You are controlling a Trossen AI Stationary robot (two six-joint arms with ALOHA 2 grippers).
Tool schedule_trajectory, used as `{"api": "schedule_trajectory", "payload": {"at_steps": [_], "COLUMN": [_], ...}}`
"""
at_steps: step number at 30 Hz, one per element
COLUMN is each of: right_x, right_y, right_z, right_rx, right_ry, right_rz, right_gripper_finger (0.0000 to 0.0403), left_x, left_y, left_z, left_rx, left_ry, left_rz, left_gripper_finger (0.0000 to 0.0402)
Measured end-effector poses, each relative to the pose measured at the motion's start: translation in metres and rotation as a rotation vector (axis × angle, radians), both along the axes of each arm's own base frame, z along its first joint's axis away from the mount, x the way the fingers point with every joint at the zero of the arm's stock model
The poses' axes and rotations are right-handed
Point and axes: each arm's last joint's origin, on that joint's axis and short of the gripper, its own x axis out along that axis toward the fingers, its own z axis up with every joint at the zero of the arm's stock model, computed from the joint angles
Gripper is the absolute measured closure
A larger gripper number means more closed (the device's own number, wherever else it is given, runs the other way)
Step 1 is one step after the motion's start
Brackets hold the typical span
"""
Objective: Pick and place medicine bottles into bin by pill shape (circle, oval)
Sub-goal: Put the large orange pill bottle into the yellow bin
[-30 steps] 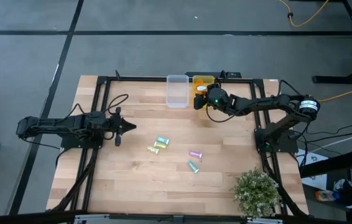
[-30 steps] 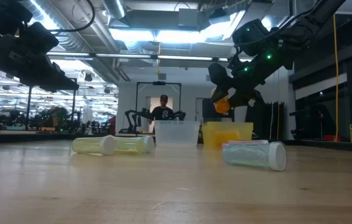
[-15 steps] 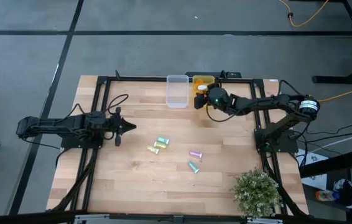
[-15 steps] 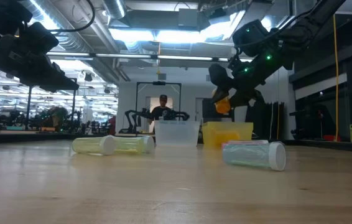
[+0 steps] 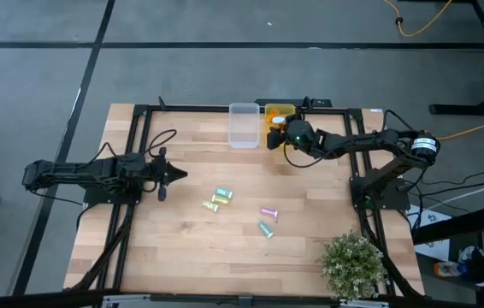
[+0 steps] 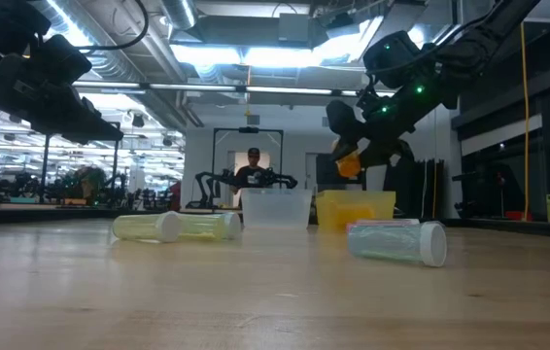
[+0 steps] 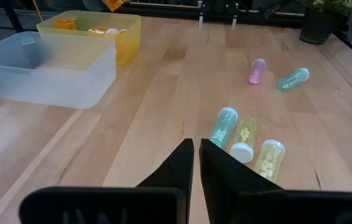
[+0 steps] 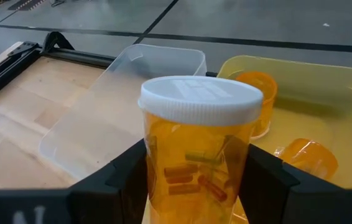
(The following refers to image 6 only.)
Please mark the yellow-green medicine bottle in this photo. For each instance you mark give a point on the yellow-green medicine bottle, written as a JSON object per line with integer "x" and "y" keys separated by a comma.
{"x": 207, "y": 226}

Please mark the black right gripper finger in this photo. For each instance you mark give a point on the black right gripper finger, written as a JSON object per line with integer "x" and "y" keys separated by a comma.
{"x": 343, "y": 121}
{"x": 387, "y": 150}

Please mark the black gantry frame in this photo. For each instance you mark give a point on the black gantry frame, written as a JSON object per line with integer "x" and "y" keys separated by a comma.
{"x": 214, "y": 155}
{"x": 45, "y": 170}

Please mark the clear tube with white cap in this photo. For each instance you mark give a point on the clear tube with white cap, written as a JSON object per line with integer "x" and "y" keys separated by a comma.
{"x": 391, "y": 243}

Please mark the small grey wall sign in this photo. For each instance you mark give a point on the small grey wall sign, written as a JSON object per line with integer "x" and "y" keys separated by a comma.
{"x": 252, "y": 120}

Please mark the clear plastic bin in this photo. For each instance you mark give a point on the clear plastic bin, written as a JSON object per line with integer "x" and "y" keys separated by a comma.
{"x": 276, "y": 209}

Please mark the red box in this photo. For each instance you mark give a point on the red box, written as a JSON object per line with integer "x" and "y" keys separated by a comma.
{"x": 518, "y": 216}

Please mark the pale yellow medicine bottle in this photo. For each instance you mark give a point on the pale yellow medicine bottle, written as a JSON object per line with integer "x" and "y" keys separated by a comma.
{"x": 144, "y": 227}

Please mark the yellow plastic bin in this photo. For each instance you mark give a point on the yellow plastic bin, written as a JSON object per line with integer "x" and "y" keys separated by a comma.
{"x": 353, "y": 201}

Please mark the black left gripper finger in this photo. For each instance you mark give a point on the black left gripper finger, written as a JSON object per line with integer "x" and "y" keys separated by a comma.
{"x": 92, "y": 138}
{"x": 80, "y": 121}

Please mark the long ceiling light bar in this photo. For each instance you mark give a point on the long ceiling light bar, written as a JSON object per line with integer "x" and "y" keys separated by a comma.
{"x": 197, "y": 87}

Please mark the black curtain panel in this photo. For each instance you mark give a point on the black curtain panel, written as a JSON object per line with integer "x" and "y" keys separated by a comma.
{"x": 425, "y": 189}

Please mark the black aluminium table frame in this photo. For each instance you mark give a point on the black aluminium table frame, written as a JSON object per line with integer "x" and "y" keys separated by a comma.
{"x": 61, "y": 215}

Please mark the black background robot arm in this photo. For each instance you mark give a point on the black background robot arm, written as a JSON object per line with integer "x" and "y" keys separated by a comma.
{"x": 207, "y": 187}
{"x": 282, "y": 181}

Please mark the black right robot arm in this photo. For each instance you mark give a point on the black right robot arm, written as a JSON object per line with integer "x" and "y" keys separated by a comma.
{"x": 489, "y": 34}

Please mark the person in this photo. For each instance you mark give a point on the person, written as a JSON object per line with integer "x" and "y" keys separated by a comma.
{"x": 250, "y": 174}

